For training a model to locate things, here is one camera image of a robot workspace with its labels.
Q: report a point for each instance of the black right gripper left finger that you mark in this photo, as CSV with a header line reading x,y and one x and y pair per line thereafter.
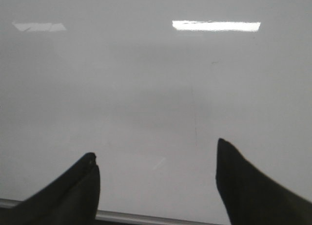
x,y
71,199

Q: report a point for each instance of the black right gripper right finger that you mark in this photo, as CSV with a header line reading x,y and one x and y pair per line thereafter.
x,y
252,198

